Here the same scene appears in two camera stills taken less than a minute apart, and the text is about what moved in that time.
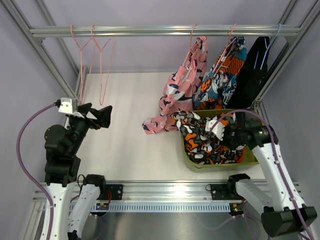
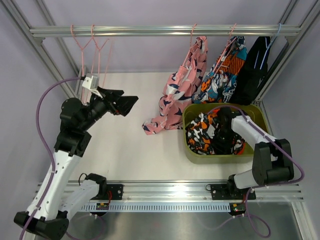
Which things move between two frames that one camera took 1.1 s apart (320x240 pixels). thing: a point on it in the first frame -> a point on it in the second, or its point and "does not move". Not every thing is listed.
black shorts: x=252 y=74 does not move
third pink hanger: x=191 y=47 does not move
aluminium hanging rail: x=283 y=29 does not move
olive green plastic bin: x=249 y=158 -> x=256 y=115
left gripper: x=103 y=116 -> x=123 y=103
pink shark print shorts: x=179 y=89 does not move
